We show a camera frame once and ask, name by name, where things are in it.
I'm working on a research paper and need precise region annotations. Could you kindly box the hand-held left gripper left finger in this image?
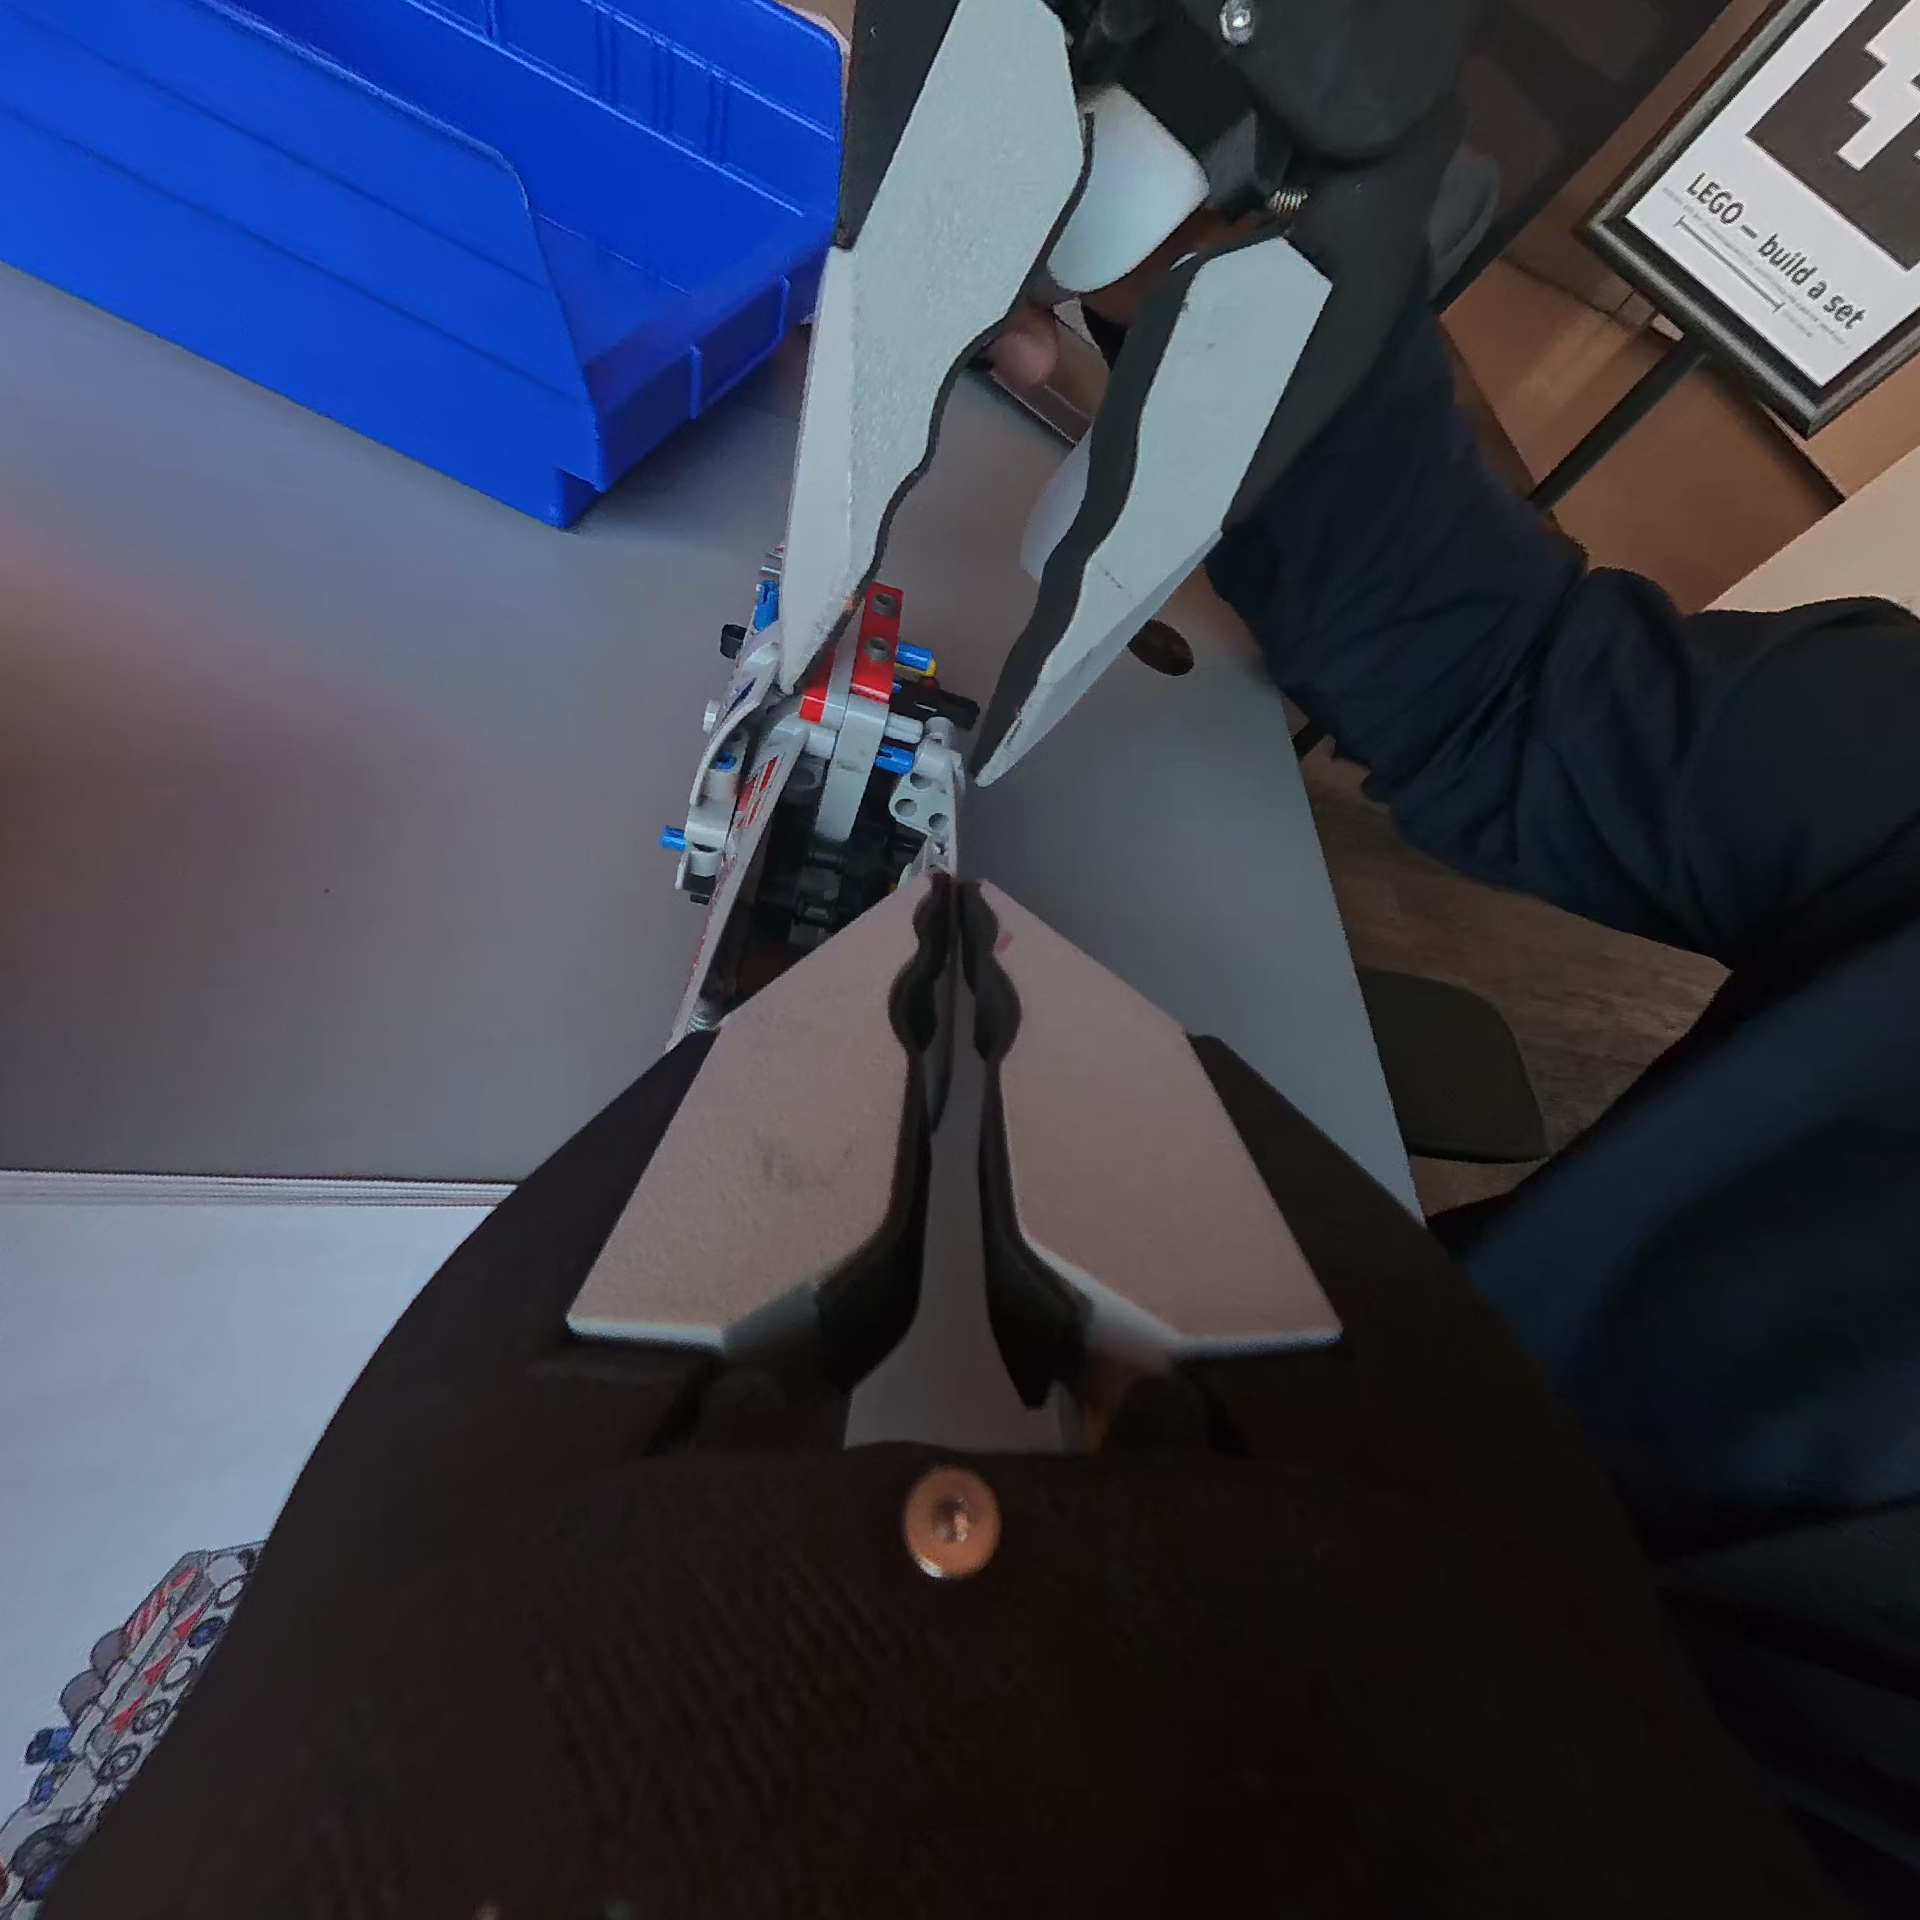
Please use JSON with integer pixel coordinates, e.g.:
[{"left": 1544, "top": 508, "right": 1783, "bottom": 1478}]
[{"left": 564, "top": 873, "right": 953, "bottom": 1395}]

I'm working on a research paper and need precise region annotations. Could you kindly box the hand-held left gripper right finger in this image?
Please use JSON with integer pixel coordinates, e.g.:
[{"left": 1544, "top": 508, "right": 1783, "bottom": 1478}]
[{"left": 959, "top": 877, "right": 1346, "bottom": 1415}]

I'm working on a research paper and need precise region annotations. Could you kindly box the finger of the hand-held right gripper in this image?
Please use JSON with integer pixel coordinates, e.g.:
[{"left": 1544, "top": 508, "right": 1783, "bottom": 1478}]
[
  {"left": 780, "top": 0, "right": 1212, "bottom": 697},
  {"left": 970, "top": 237, "right": 1340, "bottom": 789}
]

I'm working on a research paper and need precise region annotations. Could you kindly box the grey red lego model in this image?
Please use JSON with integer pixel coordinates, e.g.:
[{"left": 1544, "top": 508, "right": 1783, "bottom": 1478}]
[{"left": 661, "top": 577, "right": 977, "bottom": 1052}]

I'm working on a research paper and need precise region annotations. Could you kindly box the person's right forearm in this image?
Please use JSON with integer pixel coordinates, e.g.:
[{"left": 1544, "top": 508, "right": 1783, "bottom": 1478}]
[{"left": 1201, "top": 316, "right": 1920, "bottom": 963}]

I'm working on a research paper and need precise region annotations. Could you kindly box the lego instruction booklet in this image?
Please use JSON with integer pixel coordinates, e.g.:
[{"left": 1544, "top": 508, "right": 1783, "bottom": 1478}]
[{"left": 0, "top": 1171, "right": 520, "bottom": 1907}]

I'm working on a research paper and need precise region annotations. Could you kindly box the person's right hand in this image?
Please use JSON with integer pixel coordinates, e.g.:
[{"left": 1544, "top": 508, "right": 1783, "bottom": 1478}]
[{"left": 991, "top": 300, "right": 1072, "bottom": 394}]

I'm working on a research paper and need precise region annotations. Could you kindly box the grey cloth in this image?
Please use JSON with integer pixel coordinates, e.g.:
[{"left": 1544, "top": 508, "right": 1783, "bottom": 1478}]
[{"left": 1432, "top": 151, "right": 1504, "bottom": 309}]

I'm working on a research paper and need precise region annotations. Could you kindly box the black chair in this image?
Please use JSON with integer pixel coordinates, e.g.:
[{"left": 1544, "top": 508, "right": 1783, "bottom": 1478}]
[{"left": 1464, "top": 0, "right": 1778, "bottom": 196}]

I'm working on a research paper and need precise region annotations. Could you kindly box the black seat cushion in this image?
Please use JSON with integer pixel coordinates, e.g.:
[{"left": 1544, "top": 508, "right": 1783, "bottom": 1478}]
[{"left": 1359, "top": 966, "right": 1549, "bottom": 1163}]

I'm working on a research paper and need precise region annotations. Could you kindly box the black framed sign on stand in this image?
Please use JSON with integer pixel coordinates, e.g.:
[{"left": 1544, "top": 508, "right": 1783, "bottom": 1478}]
[{"left": 1529, "top": 0, "right": 1920, "bottom": 505}]

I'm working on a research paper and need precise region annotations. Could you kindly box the person's leg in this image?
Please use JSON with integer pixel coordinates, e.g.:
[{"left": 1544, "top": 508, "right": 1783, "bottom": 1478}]
[{"left": 1464, "top": 901, "right": 1920, "bottom": 1920}]

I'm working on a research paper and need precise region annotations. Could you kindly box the large blue plastic bin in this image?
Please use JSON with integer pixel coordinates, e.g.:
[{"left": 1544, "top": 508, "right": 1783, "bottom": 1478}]
[{"left": 0, "top": 0, "right": 845, "bottom": 530}]

